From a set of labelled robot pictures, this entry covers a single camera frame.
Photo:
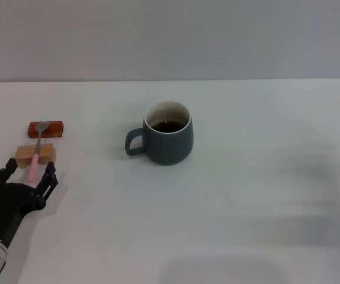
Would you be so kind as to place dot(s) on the light wooden spoon rest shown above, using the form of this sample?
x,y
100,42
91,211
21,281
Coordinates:
x,y
48,152

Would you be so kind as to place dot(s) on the dark grey ceramic mug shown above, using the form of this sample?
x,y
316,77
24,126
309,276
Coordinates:
x,y
170,148

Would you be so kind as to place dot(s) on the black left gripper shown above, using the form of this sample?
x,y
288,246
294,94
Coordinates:
x,y
8,207

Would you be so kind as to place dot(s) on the reddish brown rectangular block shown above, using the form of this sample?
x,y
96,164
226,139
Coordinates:
x,y
56,128

